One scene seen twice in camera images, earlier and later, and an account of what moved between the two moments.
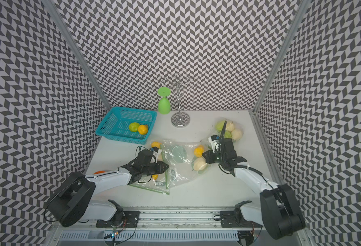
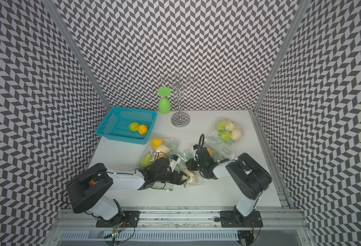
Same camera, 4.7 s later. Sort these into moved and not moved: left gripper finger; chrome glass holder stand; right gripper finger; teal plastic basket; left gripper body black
Moved: left gripper finger; left gripper body black; right gripper finger
Not moved: chrome glass holder stand; teal plastic basket
